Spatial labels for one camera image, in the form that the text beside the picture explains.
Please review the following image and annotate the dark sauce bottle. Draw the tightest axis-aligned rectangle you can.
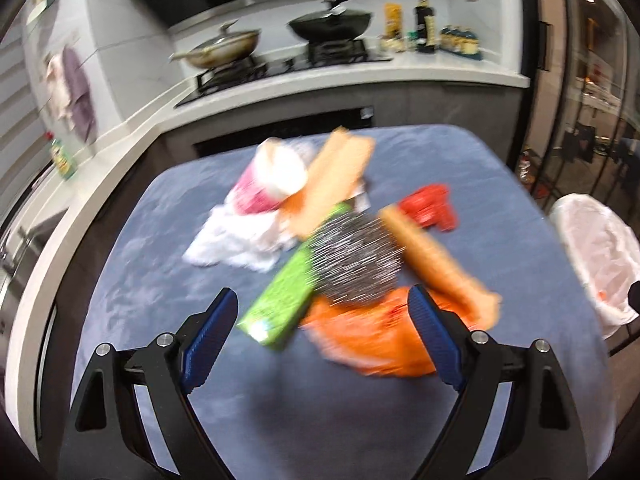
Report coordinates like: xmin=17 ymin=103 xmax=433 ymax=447
xmin=414 ymin=0 xmax=440 ymax=53

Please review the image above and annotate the green drink carton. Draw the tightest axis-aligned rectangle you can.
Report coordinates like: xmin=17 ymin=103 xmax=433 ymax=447
xmin=237 ymin=202 xmax=351 ymax=351

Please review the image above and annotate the black wok with lid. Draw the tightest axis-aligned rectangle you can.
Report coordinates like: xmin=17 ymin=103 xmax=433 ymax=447
xmin=287 ymin=0 xmax=375 ymax=42

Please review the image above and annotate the black gas stove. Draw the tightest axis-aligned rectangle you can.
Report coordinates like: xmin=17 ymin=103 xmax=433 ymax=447
xmin=174 ymin=40 xmax=393 ymax=108

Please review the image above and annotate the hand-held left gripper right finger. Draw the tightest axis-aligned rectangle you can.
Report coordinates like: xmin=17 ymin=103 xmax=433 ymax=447
xmin=407 ymin=284 xmax=588 ymax=480

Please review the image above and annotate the steel wool scrubber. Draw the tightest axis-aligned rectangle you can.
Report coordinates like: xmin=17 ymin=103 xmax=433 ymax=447
xmin=307 ymin=210 xmax=408 ymax=306

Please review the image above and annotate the bronze frying pan with lid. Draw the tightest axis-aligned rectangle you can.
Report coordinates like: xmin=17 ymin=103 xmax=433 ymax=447
xmin=170 ymin=20 xmax=262 ymax=70

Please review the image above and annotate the glass sliding door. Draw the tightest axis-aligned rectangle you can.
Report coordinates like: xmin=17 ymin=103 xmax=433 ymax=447
xmin=520 ymin=0 xmax=640 ymax=281

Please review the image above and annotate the green dish soap bottle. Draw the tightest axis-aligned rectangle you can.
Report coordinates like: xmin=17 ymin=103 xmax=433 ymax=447
xmin=50 ymin=139 xmax=77 ymax=180

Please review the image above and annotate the yellow box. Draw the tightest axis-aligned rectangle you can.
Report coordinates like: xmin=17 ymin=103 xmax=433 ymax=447
xmin=384 ymin=2 xmax=405 ymax=41

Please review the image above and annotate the pink towel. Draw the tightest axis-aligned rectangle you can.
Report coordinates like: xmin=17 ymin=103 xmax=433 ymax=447
xmin=46 ymin=55 xmax=76 ymax=122

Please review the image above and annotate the orange plastic wrapper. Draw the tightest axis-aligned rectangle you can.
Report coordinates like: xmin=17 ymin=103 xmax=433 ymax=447
xmin=300 ymin=287 xmax=471 ymax=378

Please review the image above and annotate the built-in black oven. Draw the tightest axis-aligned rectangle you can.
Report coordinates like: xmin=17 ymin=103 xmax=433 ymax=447
xmin=192 ymin=106 xmax=375 ymax=158

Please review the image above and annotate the purple towel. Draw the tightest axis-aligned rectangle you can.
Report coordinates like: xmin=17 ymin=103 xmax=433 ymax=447
xmin=62 ymin=46 xmax=97 ymax=142

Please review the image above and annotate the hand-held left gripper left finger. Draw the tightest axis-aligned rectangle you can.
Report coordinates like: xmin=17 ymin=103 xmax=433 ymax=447
xmin=59 ymin=287 xmax=238 ymax=480

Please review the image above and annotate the blue table cover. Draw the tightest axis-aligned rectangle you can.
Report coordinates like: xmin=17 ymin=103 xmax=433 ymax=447
xmin=72 ymin=124 xmax=618 ymax=480

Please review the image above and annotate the bin with white bag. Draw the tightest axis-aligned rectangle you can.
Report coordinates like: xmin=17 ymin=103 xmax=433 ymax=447
xmin=549 ymin=192 xmax=640 ymax=341

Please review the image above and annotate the red wrapper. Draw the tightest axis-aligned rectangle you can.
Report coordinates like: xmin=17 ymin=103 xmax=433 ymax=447
xmin=398 ymin=184 xmax=458 ymax=232

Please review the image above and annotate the white crumpled tissue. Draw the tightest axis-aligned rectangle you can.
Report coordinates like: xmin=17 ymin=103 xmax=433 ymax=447
xmin=182 ymin=205 xmax=301 ymax=273

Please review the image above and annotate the white paper cup pink print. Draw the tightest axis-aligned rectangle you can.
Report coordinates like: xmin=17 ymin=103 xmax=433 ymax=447
xmin=227 ymin=137 xmax=311 ymax=216

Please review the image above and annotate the long orange snack packet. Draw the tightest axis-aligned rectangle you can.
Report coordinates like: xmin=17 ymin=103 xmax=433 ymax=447
xmin=287 ymin=127 xmax=376 ymax=238
xmin=380 ymin=206 xmax=502 ymax=326

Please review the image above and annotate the spice jar set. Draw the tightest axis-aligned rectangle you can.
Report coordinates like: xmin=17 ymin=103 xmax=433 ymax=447
xmin=440 ymin=25 xmax=482 ymax=59

